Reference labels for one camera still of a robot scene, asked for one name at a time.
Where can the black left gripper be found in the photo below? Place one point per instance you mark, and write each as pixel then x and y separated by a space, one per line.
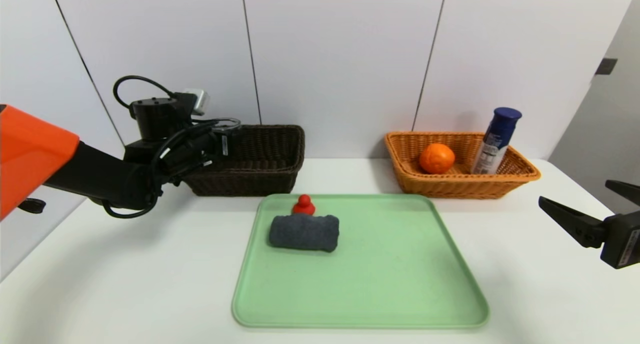
pixel 224 145

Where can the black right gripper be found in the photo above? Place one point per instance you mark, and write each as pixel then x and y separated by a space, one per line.
pixel 621 245

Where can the red rubber duck toy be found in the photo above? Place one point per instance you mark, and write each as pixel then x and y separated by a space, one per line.
pixel 303 205

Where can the grey towel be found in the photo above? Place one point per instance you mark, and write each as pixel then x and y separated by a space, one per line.
pixel 302 231

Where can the blue and white bottle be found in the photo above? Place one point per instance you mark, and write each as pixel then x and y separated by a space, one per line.
pixel 496 139

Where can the orange fruit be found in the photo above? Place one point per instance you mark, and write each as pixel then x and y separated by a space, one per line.
pixel 437 158

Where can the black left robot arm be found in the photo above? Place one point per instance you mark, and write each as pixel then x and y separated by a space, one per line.
pixel 100 176

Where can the dark brown wicker basket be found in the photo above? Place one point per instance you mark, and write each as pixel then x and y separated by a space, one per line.
pixel 270 159

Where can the orange wicker basket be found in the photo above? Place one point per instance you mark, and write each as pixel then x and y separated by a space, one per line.
pixel 450 186

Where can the light green plastic tray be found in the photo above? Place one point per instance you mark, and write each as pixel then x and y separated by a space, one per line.
pixel 390 279

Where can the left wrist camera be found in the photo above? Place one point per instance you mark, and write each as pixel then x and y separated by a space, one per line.
pixel 200 100

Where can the dark wall fixture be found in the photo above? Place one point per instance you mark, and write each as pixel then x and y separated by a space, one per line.
pixel 605 66

